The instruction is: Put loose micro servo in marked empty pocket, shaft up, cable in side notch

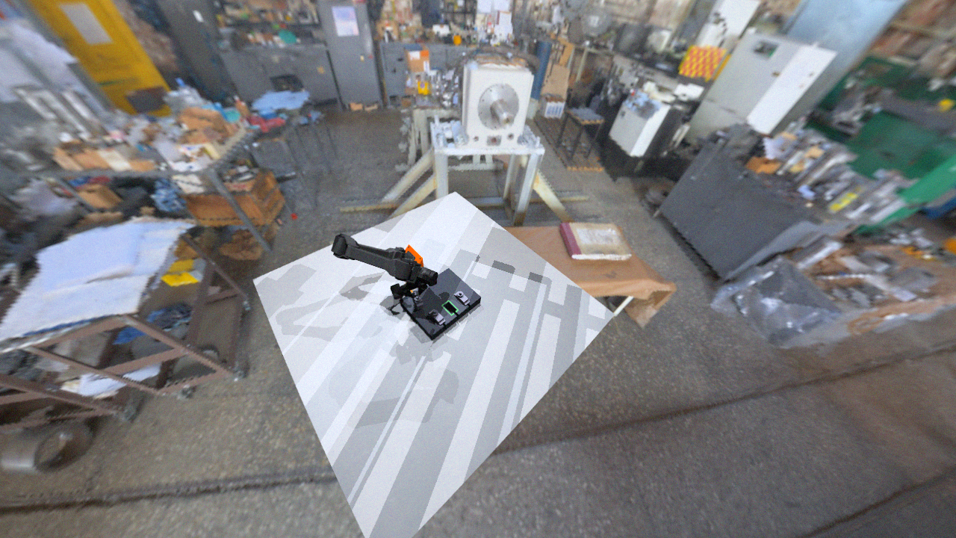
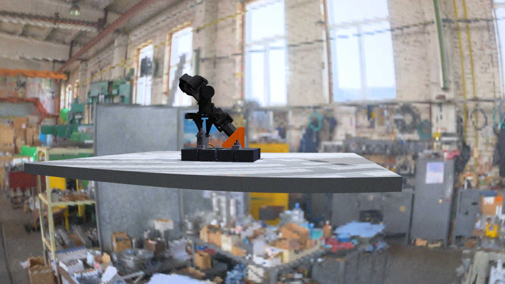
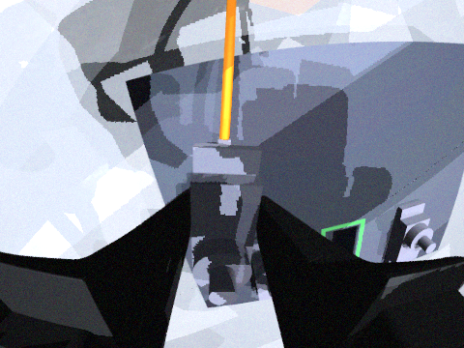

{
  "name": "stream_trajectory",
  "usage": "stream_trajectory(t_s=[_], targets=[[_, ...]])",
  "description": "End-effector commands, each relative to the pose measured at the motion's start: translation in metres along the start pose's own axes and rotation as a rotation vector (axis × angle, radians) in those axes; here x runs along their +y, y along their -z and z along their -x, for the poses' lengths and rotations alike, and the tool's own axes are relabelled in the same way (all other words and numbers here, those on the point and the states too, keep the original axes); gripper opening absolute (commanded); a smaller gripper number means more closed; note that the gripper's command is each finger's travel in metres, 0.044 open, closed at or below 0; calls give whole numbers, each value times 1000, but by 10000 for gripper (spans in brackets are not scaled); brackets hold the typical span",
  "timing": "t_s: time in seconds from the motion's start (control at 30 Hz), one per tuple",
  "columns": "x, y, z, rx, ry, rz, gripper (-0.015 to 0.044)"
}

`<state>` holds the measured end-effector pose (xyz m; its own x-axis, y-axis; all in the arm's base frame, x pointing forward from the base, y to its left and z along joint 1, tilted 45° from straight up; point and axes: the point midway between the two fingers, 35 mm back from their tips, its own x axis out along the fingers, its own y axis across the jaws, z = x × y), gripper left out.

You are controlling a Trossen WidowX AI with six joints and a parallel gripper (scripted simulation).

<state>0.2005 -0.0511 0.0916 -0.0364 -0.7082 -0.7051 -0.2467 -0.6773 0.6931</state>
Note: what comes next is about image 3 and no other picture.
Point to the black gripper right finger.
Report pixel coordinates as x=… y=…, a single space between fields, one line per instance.
x=325 y=296

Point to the grey micro servo with orange cable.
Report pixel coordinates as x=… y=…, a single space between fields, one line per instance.
x=225 y=196

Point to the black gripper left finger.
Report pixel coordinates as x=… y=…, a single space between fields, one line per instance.
x=122 y=293

